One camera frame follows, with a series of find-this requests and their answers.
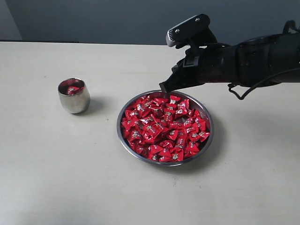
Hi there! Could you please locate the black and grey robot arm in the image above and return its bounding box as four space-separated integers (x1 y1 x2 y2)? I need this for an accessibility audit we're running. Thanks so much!
159 33 300 99

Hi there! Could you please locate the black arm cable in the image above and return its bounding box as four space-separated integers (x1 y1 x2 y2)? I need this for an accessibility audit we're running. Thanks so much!
217 20 300 101

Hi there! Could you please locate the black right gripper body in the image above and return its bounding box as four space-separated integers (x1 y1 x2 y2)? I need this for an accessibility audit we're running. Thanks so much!
171 44 239 88

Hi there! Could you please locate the pile of red wrapped candies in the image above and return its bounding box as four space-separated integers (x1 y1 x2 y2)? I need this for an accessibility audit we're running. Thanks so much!
121 92 211 163

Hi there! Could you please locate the stainless steel cup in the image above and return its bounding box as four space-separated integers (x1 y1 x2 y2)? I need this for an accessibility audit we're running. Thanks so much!
58 78 90 114

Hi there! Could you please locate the round stainless steel plate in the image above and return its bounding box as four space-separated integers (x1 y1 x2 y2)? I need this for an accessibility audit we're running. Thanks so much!
116 89 215 167

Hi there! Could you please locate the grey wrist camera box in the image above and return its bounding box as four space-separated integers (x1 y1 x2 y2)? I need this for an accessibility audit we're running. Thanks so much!
166 14 217 49

